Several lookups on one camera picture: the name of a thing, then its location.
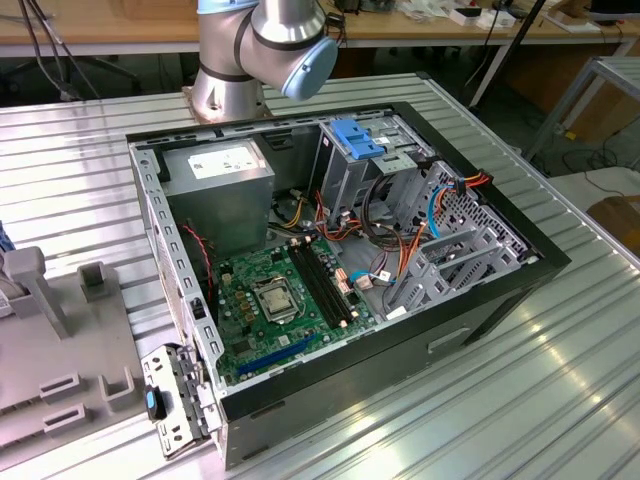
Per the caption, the light blue SATA wire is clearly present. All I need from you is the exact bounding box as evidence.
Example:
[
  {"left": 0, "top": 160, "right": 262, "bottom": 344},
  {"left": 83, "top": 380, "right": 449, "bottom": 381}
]
[{"left": 348, "top": 183, "right": 460, "bottom": 290}]

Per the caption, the orange power wire black connector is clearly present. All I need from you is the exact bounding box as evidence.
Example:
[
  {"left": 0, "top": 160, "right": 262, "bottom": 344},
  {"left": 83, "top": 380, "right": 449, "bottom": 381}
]
[{"left": 397, "top": 169, "right": 495, "bottom": 286}]

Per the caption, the silver disk bay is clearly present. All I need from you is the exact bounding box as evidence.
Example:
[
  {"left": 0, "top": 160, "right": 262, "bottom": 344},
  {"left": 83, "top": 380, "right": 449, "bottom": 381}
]
[{"left": 382, "top": 158, "right": 545, "bottom": 322}]

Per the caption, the black RAM slot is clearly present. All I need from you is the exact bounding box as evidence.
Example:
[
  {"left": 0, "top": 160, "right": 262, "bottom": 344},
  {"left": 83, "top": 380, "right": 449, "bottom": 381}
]
[
  {"left": 287, "top": 243, "right": 337, "bottom": 329},
  {"left": 300, "top": 240, "right": 349, "bottom": 325},
  {"left": 306, "top": 238, "right": 355, "bottom": 324},
  {"left": 294, "top": 242, "right": 343, "bottom": 327}
]

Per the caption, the silver optical drive cage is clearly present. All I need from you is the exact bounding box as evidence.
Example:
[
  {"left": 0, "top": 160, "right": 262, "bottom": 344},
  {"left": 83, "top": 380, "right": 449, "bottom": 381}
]
[{"left": 310, "top": 113, "right": 436, "bottom": 219}]

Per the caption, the silver CPU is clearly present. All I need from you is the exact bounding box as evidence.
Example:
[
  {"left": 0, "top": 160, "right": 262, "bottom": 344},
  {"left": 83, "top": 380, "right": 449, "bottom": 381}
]
[{"left": 257, "top": 287, "right": 296, "bottom": 321}]

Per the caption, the metal CPU socket cover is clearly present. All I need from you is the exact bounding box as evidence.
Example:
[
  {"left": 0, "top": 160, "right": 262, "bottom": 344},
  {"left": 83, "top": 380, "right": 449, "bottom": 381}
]
[{"left": 251, "top": 278, "right": 303, "bottom": 326}]

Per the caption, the grey power supply unit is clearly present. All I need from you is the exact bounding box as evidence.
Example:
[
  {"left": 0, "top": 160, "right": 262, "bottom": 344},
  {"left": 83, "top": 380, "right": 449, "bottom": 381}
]
[{"left": 160, "top": 138, "right": 276, "bottom": 261}]

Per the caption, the green motherboard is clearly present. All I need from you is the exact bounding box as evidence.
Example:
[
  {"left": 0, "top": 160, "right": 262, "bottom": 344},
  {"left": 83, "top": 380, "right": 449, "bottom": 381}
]
[{"left": 212, "top": 237, "right": 379, "bottom": 386}]

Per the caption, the blue expansion slot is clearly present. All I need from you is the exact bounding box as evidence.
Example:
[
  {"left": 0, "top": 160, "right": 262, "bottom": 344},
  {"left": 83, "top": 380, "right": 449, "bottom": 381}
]
[{"left": 237, "top": 333, "right": 317, "bottom": 379}]

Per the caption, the black open PC case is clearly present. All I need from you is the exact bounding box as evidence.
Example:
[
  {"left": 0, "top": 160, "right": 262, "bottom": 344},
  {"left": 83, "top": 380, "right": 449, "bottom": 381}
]
[{"left": 124, "top": 101, "right": 572, "bottom": 471}]

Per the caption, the black blue retainer latch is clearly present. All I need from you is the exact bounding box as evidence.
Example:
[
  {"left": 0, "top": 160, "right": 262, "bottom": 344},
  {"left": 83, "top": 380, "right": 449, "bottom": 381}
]
[{"left": 143, "top": 383, "right": 169, "bottom": 422}]

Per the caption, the small black white box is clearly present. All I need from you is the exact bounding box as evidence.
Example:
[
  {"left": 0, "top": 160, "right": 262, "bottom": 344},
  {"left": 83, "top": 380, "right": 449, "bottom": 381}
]
[{"left": 448, "top": 5, "right": 484, "bottom": 27}]

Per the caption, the grey parts rack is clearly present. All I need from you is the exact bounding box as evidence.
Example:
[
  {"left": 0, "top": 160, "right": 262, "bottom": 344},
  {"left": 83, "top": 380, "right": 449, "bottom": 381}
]
[{"left": 0, "top": 247, "right": 151, "bottom": 474}]

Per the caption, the brown cardboard box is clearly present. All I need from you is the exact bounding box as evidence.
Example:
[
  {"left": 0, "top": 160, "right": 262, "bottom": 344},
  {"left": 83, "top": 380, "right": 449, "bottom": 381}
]
[{"left": 585, "top": 194, "right": 640, "bottom": 249}]

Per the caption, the large cardboard carton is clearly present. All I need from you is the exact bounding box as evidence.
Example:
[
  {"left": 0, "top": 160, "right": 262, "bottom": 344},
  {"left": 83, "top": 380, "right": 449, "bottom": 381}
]
[{"left": 564, "top": 82, "right": 640, "bottom": 146}]

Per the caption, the long wooden desk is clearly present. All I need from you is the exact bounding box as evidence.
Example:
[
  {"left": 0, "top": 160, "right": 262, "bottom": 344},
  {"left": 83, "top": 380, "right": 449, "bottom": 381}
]
[{"left": 0, "top": 0, "right": 640, "bottom": 59}]

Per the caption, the black monitor stand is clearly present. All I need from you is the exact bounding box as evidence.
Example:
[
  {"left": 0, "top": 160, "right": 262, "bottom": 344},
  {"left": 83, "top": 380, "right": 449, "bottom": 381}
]
[{"left": 589, "top": 0, "right": 634, "bottom": 26}]

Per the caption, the orange red wire bundle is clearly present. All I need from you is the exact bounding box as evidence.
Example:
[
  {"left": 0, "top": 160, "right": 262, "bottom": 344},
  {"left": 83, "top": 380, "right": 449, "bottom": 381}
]
[{"left": 314, "top": 192, "right": 364, "bottom": 244}]

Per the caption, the yellow black wire bundle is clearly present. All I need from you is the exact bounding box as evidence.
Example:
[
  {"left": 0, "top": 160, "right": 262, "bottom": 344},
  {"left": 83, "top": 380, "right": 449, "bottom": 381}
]
[{"left": 269, "top": 189, "right": 321, "bottom": 236}]

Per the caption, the black cable bundle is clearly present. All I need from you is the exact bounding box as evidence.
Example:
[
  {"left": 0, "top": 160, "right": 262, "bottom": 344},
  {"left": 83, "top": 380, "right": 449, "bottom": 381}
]
[{"left": 360, "top": 172, "right": 419, "bottom": 246}]

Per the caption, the multicoloured wire white connector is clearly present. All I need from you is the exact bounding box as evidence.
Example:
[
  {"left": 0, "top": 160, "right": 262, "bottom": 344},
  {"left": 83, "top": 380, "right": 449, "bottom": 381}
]
[{"left": 367, "top": 252, "right": 396, "bottom": 289}]

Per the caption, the blue plastic drive bracket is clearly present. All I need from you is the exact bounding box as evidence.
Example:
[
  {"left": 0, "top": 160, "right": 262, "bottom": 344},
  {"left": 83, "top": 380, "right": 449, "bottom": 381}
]
[{"left": 329, "top": 118, "right": 389, "bottom": 161}]

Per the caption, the silver card retainer bracket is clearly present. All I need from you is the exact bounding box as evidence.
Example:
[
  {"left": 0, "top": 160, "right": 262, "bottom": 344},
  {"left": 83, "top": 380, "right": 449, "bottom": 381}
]
[{"left": 139, "top": 342, "right": 224, "bottom": 461}]

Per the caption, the aluminium frame table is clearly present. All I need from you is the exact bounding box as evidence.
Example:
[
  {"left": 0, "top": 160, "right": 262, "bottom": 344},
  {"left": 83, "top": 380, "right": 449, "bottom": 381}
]
[{"left": 524, "top": 55, "right": 640, "bottom": 166}]

